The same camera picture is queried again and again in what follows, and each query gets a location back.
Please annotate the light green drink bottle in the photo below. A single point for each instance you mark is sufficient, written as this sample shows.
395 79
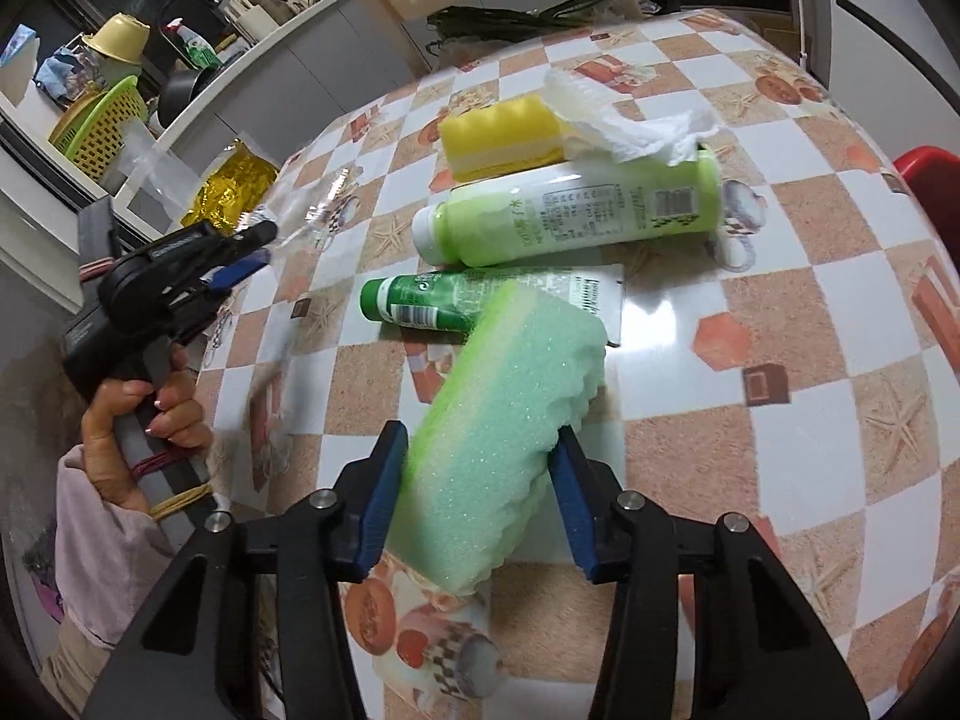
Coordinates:
569 206

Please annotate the white paper towel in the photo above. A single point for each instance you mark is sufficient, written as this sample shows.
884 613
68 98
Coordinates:
592 125

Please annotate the yellow bowl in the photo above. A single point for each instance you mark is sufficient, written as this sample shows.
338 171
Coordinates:
122 38

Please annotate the white refrigerator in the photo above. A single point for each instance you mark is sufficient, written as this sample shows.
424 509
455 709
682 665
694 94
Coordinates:
907 26

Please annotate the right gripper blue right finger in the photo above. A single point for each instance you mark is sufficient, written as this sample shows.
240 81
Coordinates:
583 494

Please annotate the clear small plastic bag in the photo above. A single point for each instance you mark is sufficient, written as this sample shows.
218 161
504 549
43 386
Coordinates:
308 217

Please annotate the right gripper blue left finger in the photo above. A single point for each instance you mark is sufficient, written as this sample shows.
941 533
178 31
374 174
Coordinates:
369 491

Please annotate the black pot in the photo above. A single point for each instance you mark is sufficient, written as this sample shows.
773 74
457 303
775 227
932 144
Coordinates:
181 88

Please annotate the red plastic stool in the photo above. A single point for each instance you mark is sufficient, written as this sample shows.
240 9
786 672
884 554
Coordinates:
933 175

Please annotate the green tube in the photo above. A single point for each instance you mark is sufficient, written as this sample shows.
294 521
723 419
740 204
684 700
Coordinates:
451 301

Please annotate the green yellow colander basket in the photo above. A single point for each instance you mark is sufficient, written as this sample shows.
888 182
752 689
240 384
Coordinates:
89 134

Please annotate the yellow wavy sponge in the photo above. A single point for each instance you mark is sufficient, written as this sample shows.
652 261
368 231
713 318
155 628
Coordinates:
509 136

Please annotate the gold foil bag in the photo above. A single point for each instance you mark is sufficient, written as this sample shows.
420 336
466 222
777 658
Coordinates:
235 184

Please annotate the spray bottle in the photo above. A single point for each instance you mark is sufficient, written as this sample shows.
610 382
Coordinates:
195 49

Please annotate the green wavy sponge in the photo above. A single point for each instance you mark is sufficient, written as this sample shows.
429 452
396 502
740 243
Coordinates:
476 468

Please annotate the person's left hand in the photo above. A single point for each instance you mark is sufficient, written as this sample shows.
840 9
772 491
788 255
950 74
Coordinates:
179 420

